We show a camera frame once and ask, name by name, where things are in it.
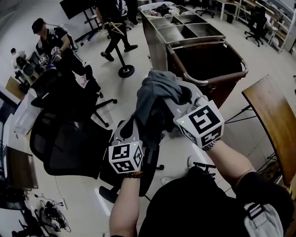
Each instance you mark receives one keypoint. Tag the wooden clothes hanger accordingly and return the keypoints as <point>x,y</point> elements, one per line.
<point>112,24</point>

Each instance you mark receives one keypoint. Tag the black stanchion pole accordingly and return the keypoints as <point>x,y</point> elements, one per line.
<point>126,70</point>

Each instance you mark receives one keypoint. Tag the metal wristwatch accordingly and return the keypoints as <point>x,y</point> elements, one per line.
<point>211,145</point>

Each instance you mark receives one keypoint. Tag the black flat screen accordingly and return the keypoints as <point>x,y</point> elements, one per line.
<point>76,8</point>

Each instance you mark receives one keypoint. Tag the black waste bin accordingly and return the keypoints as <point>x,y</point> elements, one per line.
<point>230,17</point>

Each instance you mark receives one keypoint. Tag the person's right white shoe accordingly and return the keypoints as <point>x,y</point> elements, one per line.
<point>192,162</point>

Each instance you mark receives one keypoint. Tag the brown laundry cart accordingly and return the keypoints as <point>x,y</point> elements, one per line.
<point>171,34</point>

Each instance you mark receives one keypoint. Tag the person's white shoe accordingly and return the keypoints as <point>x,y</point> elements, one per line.
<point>192,162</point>
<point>166,180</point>

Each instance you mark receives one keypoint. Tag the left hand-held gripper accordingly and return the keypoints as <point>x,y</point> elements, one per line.
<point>122,155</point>

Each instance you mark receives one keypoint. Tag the grey cloth garment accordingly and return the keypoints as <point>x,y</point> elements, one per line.
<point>157,88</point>

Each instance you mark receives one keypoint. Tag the person's black clothed body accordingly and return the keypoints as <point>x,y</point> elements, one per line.
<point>196,208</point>

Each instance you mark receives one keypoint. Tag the wooden table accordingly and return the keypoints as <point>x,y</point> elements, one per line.
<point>273,111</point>

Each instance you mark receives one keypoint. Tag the person's left white shoe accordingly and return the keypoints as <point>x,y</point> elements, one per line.
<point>166,180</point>

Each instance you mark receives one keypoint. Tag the white shelf rack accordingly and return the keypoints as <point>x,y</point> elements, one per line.
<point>279,25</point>

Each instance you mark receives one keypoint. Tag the black mesh office chair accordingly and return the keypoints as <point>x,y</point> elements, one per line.
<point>69,148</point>

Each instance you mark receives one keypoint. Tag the person's right forearm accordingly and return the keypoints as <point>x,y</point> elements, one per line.
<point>231,166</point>

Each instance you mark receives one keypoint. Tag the person's left forearm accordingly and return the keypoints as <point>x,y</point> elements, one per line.
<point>125,208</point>

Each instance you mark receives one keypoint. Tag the grey chest pouch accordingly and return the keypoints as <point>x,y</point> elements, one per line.
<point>266,222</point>

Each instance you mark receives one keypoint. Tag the white power strip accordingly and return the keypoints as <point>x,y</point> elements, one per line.
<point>63,203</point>

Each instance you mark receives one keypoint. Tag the black belt clamp device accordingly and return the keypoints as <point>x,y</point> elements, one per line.
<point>203,167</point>

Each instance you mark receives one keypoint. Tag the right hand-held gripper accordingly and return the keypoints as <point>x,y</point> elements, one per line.
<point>203,120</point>

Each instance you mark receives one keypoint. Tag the dark wooden cabinet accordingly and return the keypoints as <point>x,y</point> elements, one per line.
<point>20,166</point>

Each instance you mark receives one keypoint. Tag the pink cloth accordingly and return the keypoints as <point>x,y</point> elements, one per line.
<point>83,81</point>

